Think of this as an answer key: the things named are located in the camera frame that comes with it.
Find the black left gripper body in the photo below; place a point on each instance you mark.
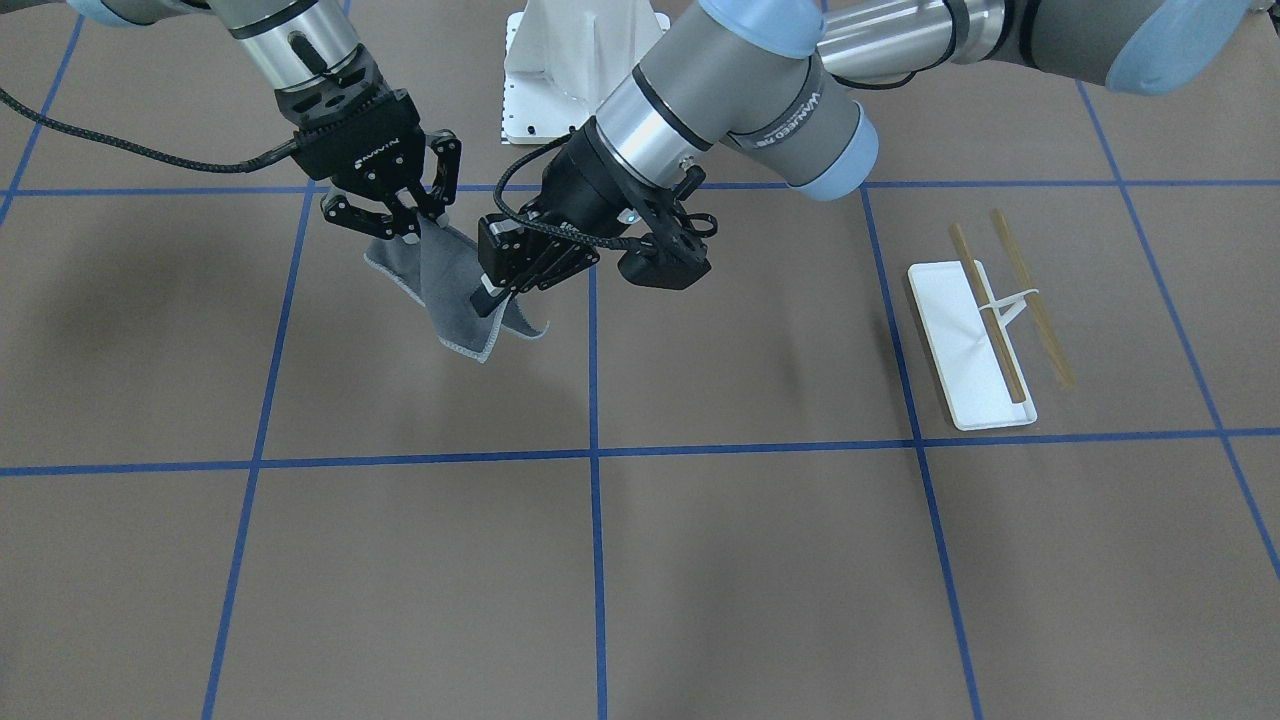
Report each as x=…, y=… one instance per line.
x=578, y=184

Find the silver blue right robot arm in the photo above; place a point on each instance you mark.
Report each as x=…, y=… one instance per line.
x=291, y=42

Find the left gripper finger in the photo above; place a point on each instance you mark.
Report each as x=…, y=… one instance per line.
x=573, y=262
x=516, y=266

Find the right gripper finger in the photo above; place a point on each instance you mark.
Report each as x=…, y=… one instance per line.
x=399, y=221
x=443, y=152

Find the grey microfibre towel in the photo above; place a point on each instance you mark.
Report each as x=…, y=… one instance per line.
x=440, y=271

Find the white towel rack with rods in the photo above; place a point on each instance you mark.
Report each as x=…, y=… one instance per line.
x=966, y=326

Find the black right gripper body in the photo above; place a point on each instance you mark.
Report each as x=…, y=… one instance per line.
x=424, y=169

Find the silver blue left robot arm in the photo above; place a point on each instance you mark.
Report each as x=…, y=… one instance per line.
x=772, y=80

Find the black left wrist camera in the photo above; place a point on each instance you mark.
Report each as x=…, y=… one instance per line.
x=672, y=255

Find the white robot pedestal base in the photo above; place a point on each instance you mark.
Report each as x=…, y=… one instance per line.
x=564, y=57

